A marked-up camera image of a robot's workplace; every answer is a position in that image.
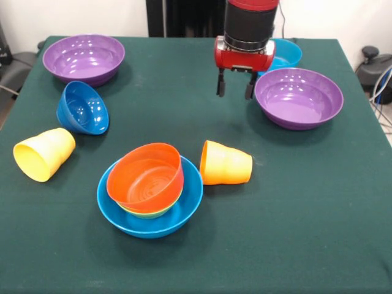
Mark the green plastic bowl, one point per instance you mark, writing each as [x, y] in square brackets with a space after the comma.
[153, 215]

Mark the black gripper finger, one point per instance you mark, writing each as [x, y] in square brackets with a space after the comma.
[249, 90]
[221, 87]

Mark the dark blue plastic bowl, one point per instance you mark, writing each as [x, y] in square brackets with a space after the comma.
[82, 107]

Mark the orange-red plastic bowl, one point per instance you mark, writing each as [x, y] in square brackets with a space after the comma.
[147, 180]

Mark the yellow plastic cup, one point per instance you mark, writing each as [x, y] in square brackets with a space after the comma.
[43, 156]

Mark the small light blue bowl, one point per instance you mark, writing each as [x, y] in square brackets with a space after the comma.
[288, 55]

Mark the purple plastic bowl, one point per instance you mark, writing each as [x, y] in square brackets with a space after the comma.
[82, 61]
[298, 98]

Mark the dark green tablecloth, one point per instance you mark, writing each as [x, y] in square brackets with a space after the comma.
[275, 214]

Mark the black office chair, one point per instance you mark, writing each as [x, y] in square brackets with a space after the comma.
[18, 64]

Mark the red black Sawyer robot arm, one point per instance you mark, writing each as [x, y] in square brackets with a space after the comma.
[249, 21]

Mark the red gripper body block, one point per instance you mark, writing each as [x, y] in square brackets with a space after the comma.
[242, 59]

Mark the large light blue bowl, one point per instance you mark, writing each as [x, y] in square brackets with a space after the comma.
[190, 199]

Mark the orange plastic cup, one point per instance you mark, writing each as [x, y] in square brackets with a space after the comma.
[226, 167]

